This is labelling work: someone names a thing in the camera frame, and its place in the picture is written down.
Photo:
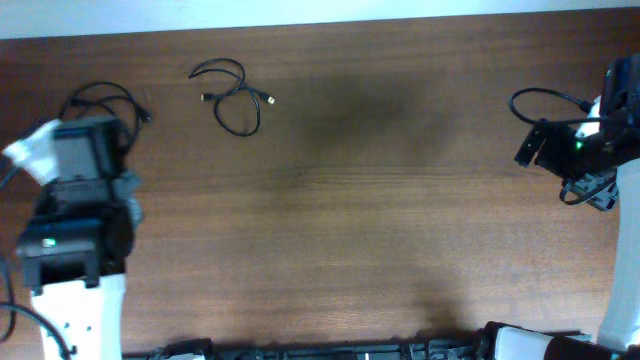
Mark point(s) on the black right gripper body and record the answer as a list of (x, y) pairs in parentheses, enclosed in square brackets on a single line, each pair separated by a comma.
[(573, 159)]

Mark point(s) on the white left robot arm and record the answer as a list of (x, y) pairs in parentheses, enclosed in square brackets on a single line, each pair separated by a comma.
[(74, 248)]

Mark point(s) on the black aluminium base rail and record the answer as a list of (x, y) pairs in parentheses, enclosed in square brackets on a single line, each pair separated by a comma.
[(325, 350)]

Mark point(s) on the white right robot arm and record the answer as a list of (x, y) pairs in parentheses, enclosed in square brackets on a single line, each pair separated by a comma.
[(616, 113)]

